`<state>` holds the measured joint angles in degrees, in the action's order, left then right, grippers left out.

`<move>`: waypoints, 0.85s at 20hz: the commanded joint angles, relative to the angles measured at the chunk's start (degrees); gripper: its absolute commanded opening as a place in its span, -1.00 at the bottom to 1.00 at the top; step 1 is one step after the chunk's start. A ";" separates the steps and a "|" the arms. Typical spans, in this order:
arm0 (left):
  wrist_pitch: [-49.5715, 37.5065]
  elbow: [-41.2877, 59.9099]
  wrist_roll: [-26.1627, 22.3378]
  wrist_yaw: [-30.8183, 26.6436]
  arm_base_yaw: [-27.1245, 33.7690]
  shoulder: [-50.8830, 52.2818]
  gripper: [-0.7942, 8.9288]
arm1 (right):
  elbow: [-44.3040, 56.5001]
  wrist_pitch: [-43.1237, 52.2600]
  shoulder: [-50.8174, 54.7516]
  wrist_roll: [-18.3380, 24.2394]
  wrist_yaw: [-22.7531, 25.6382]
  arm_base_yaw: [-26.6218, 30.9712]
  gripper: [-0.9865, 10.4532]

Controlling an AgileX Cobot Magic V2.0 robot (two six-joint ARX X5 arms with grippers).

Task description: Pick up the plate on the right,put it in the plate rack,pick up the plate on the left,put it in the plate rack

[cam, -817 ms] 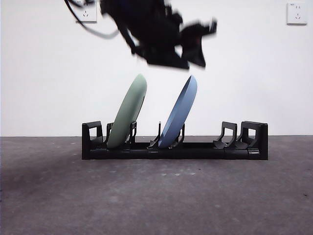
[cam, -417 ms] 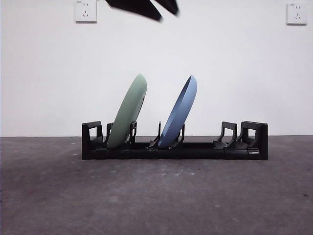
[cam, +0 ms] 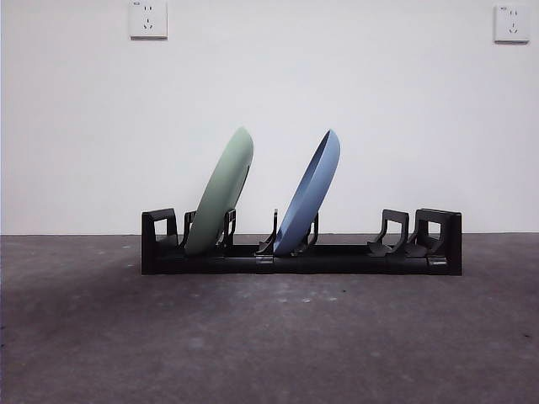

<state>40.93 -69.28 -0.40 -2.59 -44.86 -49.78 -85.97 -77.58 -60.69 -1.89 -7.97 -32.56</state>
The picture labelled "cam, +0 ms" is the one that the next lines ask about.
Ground blue round plate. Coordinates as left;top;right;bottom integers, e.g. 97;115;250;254
273;129;342;257

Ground black plastic plate rack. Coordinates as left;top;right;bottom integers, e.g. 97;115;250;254
141;207;463;277

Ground pale green round plate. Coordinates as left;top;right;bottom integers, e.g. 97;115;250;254
184;125;255;257

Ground white wall socket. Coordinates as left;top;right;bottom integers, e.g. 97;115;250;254
493;3;531;45
129;0;168;41

